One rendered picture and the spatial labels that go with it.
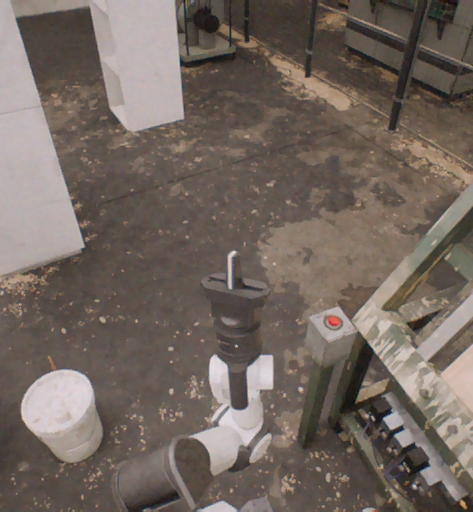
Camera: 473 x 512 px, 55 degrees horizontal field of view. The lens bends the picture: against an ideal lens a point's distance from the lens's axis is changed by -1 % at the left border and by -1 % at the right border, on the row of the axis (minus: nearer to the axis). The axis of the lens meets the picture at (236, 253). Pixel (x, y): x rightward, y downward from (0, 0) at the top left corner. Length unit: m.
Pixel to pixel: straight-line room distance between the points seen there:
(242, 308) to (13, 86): 2.11
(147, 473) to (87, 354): 1.90
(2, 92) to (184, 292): 1.49
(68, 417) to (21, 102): 1.59
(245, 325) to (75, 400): 1.46
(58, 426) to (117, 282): 1.20
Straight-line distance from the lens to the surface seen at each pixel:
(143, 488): 0.90
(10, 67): 2.65
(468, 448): 1.58
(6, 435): 2.64
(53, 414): 2.17
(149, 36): 4.41
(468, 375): 1.60
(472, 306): 1.57
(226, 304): 0.79
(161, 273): 3.06
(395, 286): 1.69
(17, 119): 2.74
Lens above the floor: 2.17
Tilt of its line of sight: 43 degrees down
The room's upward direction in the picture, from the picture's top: straight up
